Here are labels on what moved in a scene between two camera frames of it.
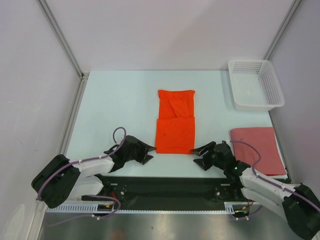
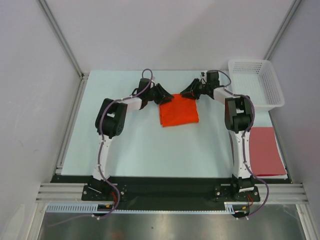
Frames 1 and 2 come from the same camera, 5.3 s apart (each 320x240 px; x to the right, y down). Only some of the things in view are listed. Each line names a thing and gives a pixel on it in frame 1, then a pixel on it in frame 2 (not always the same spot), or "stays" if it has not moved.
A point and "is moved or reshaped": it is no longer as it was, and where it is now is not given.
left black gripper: x=143 y=149 → x=161 y=92
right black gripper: x=200 y=150 → x=187 y=93
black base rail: x=166 y=192 stays
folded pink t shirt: x=271 y=162 stays
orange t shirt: x=175 y=131 is moved or reshaped
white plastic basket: x=254 y=84 stays
